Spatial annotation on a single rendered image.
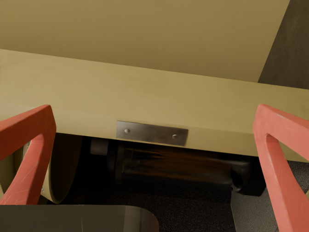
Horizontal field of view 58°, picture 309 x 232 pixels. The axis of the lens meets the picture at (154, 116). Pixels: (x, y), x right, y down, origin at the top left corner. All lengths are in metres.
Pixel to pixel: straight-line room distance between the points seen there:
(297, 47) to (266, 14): 0.14
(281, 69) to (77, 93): 0.45
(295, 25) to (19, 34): 0.61
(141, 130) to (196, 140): 0.06
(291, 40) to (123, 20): 0.36
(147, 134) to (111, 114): 0.04
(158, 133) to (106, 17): 0.45
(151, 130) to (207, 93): 0.09
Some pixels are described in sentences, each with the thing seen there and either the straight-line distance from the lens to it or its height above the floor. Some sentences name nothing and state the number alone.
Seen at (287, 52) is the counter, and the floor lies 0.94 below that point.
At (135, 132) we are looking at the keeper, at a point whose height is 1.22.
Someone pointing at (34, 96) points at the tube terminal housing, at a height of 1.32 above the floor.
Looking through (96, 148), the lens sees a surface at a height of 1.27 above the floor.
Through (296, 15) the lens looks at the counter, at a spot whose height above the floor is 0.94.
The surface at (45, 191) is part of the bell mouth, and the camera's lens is 0.40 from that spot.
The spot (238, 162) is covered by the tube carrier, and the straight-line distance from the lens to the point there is 0.43.
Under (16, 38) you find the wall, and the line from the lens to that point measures 0.78.
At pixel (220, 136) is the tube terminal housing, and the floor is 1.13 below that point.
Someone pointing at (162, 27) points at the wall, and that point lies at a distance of 0.68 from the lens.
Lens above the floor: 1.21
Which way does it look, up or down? 2 degrees down
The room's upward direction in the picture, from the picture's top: 83 degrees counter-clockwise
